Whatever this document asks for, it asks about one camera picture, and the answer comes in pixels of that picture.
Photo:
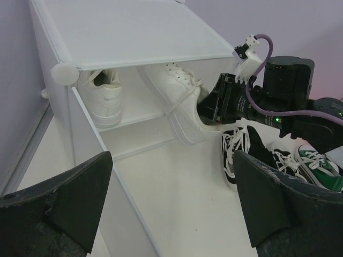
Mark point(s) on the white leather sneaker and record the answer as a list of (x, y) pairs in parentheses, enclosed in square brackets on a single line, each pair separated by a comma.
[(101, 93), (179, 92)]

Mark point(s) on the black white canvas sneaker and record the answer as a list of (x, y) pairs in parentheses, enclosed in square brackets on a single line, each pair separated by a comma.
[(231, 141)]

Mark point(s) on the black slip-on shoe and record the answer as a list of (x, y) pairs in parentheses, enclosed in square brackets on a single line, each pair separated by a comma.
[(257, 148)]

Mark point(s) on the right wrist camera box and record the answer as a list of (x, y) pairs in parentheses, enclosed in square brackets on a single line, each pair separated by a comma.
[(248, 60)]

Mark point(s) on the white plastic shoe cabinet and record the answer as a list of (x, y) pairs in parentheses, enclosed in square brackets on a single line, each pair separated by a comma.
[(124, 76)]

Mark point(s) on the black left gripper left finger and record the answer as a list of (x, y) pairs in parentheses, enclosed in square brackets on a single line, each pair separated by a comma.
[(59, 216)]

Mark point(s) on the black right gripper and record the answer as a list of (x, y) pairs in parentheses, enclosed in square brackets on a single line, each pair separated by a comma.
[(227, 103)]

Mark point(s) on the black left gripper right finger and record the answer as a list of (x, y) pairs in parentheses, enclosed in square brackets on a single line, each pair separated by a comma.
[(285, 216)]

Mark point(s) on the green canvas sneaker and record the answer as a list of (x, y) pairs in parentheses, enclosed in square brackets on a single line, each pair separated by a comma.
[(318, 168)]

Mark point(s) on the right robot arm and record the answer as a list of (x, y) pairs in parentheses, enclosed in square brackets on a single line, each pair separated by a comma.
[(282, 102)]

